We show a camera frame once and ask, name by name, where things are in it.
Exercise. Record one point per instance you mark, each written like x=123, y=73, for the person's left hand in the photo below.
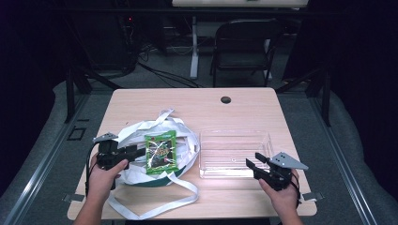
x=100, y=182

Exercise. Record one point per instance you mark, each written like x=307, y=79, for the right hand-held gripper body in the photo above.
x=281, y=173

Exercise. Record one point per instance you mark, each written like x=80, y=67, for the grey table bracket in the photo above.
x=313, y=196
x=73, y=197

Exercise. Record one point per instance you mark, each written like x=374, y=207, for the black folding chair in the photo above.
x=244, y=40

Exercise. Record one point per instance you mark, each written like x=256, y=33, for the white tote bag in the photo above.
x=137, y=128

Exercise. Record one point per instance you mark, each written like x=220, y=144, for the black metal stand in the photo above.
x=70, y=93
x=325, y=97

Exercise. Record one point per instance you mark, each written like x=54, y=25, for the green snack packet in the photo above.
x=161, y=139

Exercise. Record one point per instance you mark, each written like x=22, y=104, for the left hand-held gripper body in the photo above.
x=108, y=153

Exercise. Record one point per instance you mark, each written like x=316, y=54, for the clear plastic container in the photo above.
x=225, y=150

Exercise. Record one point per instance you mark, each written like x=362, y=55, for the aluminium floor rail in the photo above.
x=47, y=165
x=344, y=165

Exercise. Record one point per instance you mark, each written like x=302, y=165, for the person's right hand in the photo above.
x=286, y=198

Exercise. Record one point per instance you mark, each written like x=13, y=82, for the black computer tower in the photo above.
x=140, y=34

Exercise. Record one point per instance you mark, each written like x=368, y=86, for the white desk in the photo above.
x=219, y=3

